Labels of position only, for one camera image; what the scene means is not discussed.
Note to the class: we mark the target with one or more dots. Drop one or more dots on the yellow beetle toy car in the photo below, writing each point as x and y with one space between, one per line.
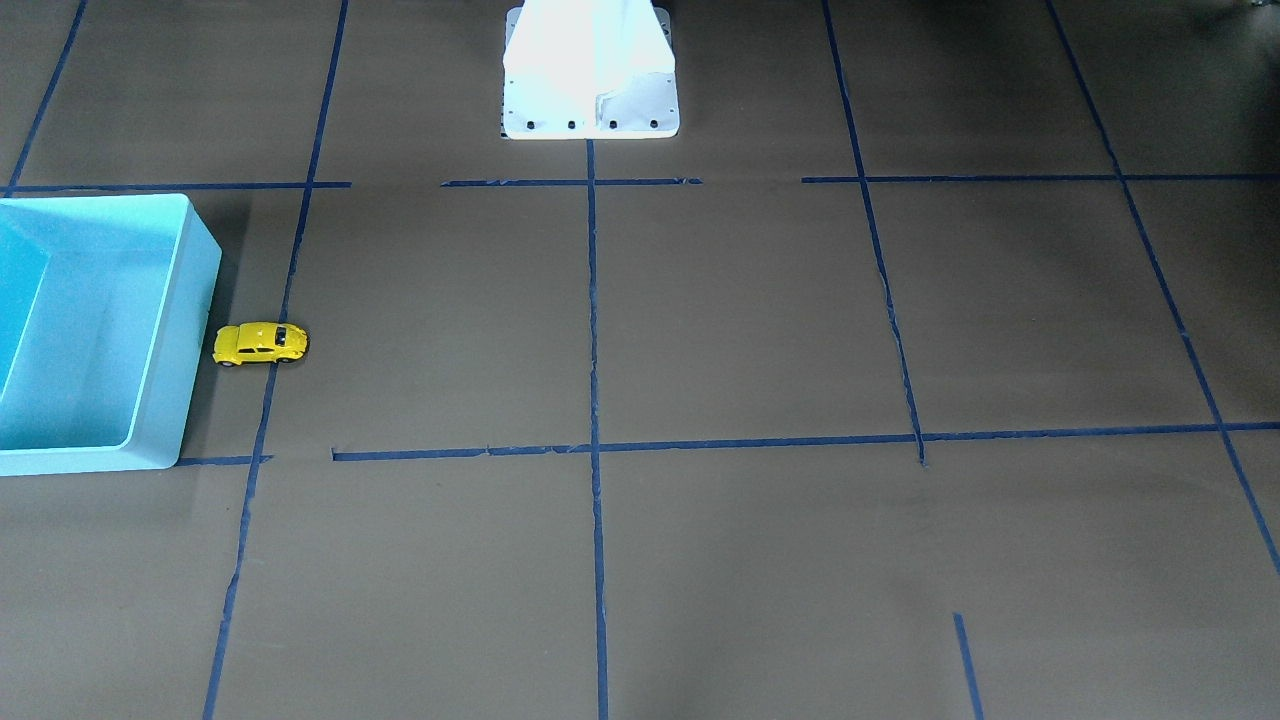
259 342

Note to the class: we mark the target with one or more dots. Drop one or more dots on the light blue plastic bin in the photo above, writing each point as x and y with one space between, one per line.
104 307

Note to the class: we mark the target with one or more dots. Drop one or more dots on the white camera stand base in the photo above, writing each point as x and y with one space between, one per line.
589 70

